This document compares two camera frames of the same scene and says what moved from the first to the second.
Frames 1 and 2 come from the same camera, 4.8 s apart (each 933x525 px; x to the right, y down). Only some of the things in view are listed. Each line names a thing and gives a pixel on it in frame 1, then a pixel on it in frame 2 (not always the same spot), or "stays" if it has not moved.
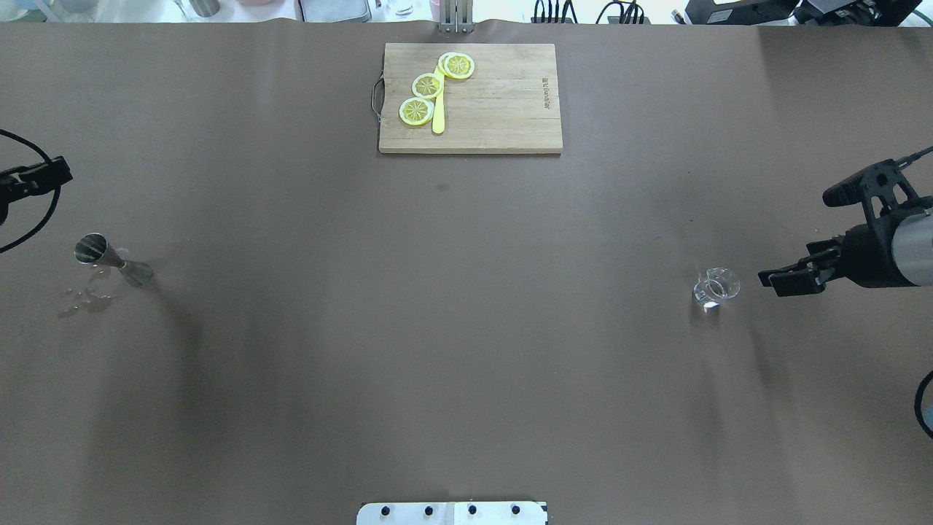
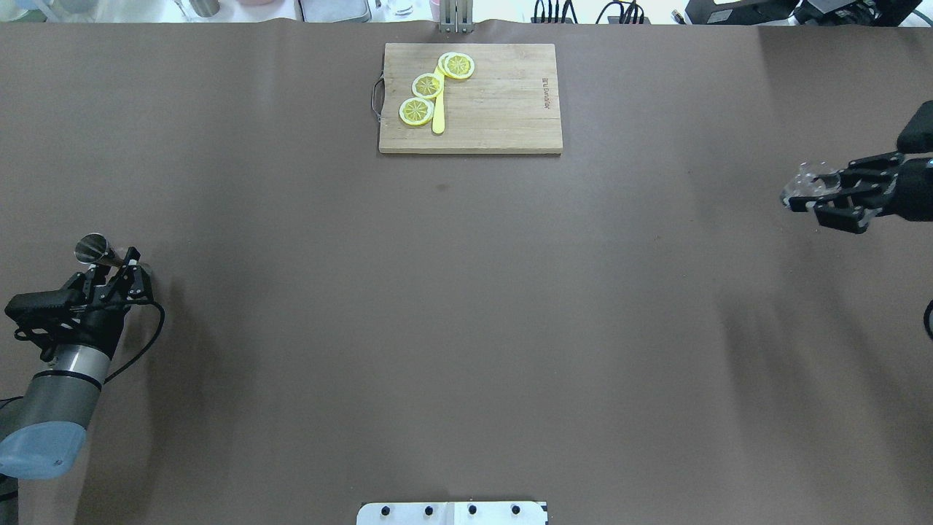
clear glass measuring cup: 716,284 → 813,179
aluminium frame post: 455,16 stays
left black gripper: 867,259 → 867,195
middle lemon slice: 427,85 stays
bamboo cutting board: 510,104 stays
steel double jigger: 94,246 stays
